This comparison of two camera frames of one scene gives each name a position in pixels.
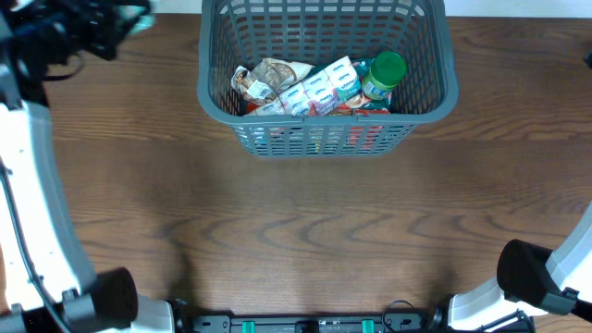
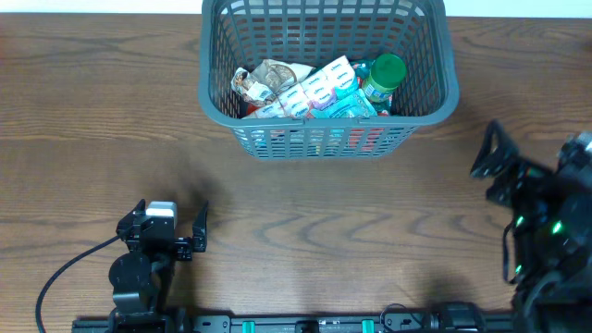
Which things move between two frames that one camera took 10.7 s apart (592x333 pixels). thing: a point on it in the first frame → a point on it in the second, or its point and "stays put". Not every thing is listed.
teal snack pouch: (145, 22) → (357, 105)
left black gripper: (103, 35) → (163, 241)
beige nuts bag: (262, 80) stays put
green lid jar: (387, 71) stays put
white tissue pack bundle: (336, 80) stays put
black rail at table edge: (434, 320) stays put
